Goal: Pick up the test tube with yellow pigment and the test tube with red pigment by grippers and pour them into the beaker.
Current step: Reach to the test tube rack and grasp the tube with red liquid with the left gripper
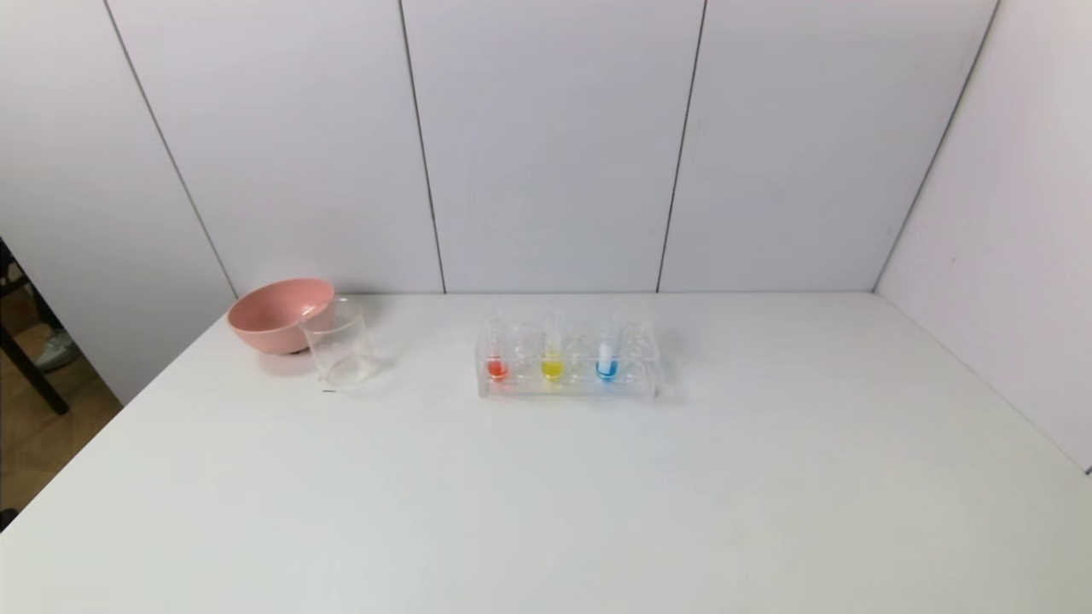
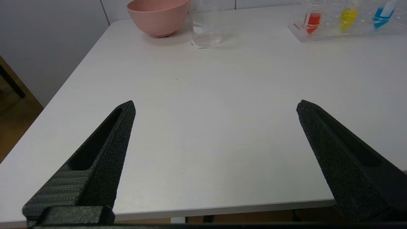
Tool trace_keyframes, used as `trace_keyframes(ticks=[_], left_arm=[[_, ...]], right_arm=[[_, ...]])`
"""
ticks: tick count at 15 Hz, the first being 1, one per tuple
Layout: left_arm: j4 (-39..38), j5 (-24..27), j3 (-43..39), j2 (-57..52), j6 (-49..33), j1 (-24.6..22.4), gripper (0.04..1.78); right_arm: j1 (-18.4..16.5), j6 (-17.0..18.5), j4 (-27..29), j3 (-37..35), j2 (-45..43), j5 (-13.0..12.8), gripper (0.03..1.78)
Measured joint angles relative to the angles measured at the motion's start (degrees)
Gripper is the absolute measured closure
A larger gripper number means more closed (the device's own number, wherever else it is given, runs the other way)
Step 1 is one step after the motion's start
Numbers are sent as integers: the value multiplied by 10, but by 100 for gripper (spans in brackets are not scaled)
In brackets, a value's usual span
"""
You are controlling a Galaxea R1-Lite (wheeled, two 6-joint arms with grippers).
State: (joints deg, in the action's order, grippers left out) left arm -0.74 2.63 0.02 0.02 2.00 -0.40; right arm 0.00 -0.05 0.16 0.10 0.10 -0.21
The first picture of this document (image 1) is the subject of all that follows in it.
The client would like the test tube with red pigment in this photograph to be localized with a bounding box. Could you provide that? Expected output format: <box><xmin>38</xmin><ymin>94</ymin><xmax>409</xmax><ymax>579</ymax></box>
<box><xmin>485</xmin><ymin>320</ymin><xmax>511</xmax><ymax>383</ymax></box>

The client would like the test tube with yellow pigment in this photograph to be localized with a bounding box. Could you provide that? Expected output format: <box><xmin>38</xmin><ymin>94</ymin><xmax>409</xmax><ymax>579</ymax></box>
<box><xmin>540</xmin><ymin>311</ymin><xmax>566</xmax><ymax>385</ymax></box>

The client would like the test tube with blue pigment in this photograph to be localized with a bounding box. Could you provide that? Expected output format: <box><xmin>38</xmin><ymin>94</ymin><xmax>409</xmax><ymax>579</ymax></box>
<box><xmin>596</xmin><ymin>310</ymin><xmax>622</xmax><ymax>383</ymax></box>

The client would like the clear acrylic test tube rack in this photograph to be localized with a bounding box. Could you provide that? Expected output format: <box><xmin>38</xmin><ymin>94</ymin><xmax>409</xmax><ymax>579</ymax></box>
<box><xmin>475</xmin><ymin>316</ymin><xmax>661</xmax><ymax>402</ymax></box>

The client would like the clear glass beaker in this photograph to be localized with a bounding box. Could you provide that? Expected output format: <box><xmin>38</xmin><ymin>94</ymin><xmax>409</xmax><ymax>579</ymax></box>
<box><xmin>299</xmin><ymin>298</ymin><xmax>379</xmax><ymax>391</ymax></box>

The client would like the pink bowl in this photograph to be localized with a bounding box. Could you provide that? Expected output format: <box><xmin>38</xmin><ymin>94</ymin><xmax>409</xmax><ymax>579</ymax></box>
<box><xmin>226</xmin><ymin>278</ymin><xmax>336</xmax><ymax>356</ymax></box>

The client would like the grey shoe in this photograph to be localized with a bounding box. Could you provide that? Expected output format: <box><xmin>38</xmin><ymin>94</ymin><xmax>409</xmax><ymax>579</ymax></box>
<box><xmin>34</xmin><ymin>328</ymin><xmax>83</xmax><ymax>373</ymax></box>

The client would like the black furniture frame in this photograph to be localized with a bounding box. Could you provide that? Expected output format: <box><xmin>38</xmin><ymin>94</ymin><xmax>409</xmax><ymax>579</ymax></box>
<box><xmin>0</xmin><ymin>239</ymin><xmax>70</xmax><ymax>416</ymax></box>

